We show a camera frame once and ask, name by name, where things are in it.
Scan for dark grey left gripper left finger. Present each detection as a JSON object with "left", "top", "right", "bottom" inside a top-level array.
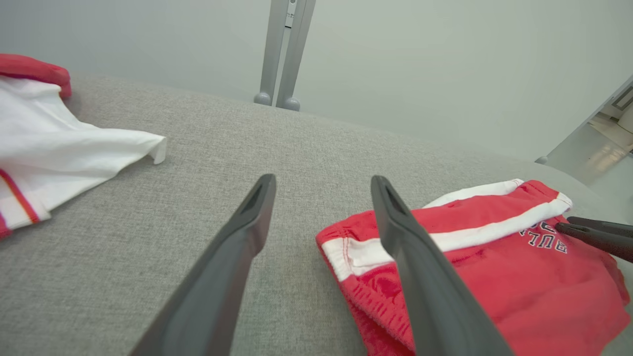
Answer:
[{"left": 130, "top": 173, "right": 277, "bottom": 356}]

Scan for red white jersey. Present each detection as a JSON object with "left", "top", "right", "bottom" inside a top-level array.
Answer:
[{"left": 0, "top": 53, "right": 168, "bottom": 239}]

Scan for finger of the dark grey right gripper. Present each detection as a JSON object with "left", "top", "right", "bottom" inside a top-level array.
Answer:
[
  {"left": 566, "top": 216, "right": 633, "bottom": 239},
  {"left": 554, "top": 222, "right": 633, "bottom": 263}
]

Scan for grey partition post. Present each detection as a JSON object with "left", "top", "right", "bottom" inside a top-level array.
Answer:
[
  {"left": 254, "top": 0, "right": 290, "bottom": 106},
  {"left": 276, "top": 0, "right": 317, "bottom": 111}
]

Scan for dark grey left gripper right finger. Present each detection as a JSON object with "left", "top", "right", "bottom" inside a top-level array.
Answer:
[{"left": 371, "top": 175, "right": 515, "bottom": 356}]

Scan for red shorts with white stripe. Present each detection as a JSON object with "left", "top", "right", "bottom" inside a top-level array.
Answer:
[{"left": 316, "top": 179, "right": 633, "bottom": 356}]

